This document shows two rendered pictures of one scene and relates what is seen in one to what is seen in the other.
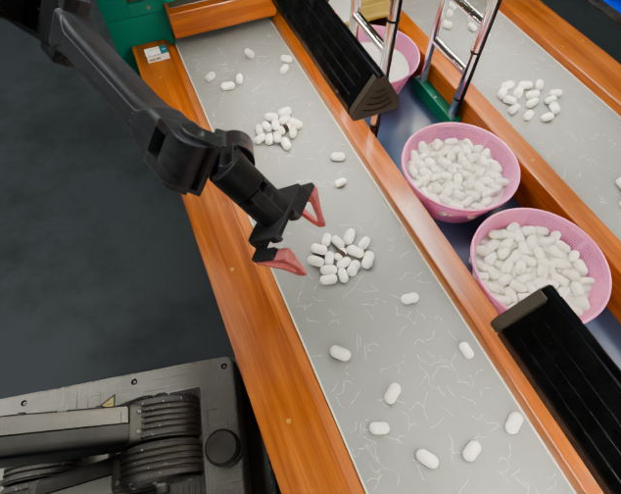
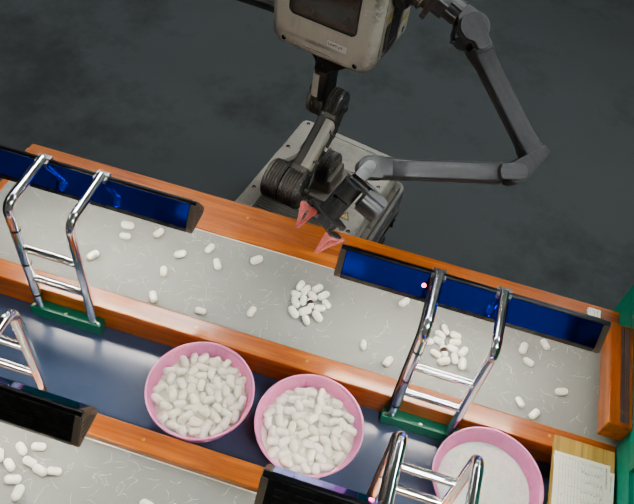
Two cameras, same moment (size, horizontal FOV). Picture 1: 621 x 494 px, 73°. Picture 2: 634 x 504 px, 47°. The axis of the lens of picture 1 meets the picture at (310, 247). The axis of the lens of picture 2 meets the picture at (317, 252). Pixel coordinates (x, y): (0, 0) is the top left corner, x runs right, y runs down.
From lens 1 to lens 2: 1.71 m
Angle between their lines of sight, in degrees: 60
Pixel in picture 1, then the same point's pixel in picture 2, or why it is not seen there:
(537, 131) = not seen: outside the picture
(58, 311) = not seen: hidden behind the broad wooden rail
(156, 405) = (299, 178)
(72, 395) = not seen: hidden behind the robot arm
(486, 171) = (291, 456)
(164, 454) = (277, 171)
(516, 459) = (141, 287)
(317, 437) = (230, 222)
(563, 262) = (185, 415)
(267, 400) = (264, 216)
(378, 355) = (239, 276)
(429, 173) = (322, 407)
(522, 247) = (218, 404)
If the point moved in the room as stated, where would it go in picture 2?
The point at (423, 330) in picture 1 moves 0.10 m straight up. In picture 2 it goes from (229, 305) to (229, 283)
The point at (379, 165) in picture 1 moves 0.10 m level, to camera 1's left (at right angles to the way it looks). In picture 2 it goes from (354, 373) to (377, 348)
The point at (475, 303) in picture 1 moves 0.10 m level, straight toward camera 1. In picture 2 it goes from (216, 332) to (215, 300)
